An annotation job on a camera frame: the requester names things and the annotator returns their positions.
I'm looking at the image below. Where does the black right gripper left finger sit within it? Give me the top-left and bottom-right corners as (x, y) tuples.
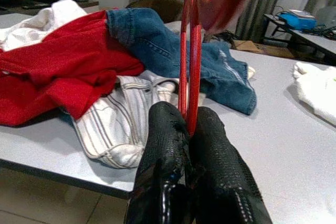
(124, 101), (191, 224)

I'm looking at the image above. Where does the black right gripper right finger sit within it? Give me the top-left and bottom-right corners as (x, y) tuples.
(187, 106), (274, 224)

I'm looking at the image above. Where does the red plastic hanger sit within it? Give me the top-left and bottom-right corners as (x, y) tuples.
(177, 0), (263, 137)

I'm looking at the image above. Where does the white cartoon print t-shirt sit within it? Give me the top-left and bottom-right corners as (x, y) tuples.
(292, 61), (336, 127)

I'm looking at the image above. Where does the red knit garment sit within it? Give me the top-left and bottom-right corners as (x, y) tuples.
(0, 10), (145, 88)
(0, 76), (119, 127)

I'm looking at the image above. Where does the white grey-striped garment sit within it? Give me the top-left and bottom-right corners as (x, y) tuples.
(70, 70), (208, 169)

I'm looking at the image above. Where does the blue denim garment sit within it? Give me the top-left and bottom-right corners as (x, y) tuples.
(106, 7), (257, 116)

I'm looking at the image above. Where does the flat brown cardboard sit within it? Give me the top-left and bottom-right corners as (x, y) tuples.
(230, 39), (295, 59)

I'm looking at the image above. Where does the brown chair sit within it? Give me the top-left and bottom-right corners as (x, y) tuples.
(125, 0), (184, 24)

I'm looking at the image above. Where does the black-framed side desk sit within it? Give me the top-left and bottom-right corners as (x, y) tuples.
(263, 13), (336, 65)

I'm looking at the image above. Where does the blue electronic device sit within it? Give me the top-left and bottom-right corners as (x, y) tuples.
(277, 9), (319, 31)

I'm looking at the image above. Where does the grey-green striped curtain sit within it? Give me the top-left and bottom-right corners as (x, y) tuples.
(129, 0), (336, 44)

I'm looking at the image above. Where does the white crumpled cloth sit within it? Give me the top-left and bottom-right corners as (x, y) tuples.
(0, 0), (88, 51)

